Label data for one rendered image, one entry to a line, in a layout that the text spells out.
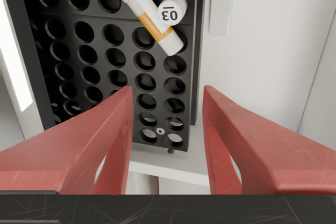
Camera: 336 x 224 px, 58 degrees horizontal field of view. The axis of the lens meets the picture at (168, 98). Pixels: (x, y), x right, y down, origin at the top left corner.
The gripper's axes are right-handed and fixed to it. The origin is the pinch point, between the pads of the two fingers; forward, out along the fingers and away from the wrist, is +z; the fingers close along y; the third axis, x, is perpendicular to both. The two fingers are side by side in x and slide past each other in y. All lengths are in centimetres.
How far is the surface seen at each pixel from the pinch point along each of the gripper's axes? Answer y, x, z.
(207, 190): -5.6, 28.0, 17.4
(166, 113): 0.1, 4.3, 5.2
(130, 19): 2.0, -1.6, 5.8
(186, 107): -1.1, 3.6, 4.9
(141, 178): 3.8, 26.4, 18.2
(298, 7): -8.5, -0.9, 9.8
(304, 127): -10.3, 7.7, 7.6
